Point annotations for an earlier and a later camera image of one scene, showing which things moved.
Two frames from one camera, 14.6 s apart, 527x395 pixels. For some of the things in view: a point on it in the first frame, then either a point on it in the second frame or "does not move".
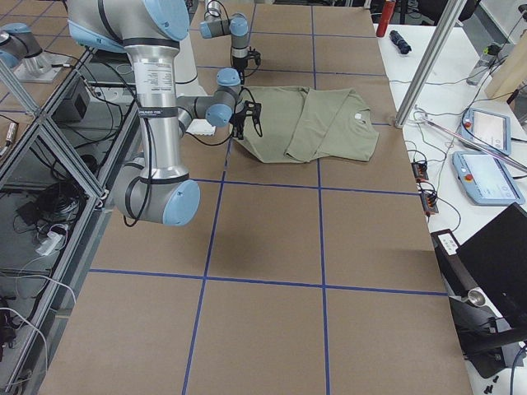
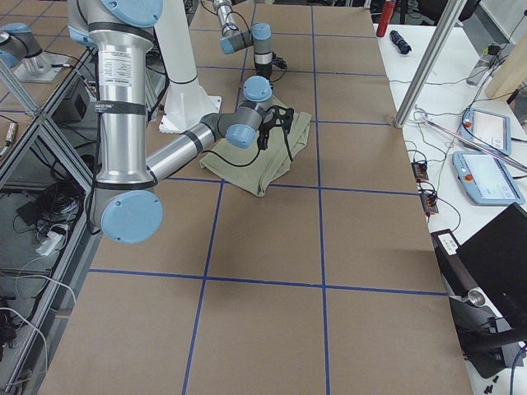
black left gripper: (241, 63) → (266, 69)
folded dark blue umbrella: (398, 41) does not move
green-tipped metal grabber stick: (421, 116) does not move
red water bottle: (386, 15) does not move
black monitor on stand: (486, 277) does not move
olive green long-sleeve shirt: (304, 125) → (253, 169)
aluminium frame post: (448, 22) does not move
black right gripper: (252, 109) → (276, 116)
